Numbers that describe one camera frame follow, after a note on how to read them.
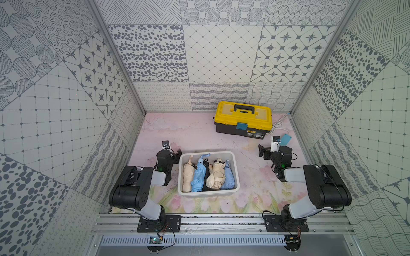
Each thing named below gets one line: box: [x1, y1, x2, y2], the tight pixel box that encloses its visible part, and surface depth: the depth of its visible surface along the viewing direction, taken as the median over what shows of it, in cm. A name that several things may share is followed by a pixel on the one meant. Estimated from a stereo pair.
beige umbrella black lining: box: [206, 157, 227, 190], surface depth 79 cm
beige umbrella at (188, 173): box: [182, 155, 196, 193], surface depth 80 cm
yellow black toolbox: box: [213, 100, 273, 140], surface depth 99 cm
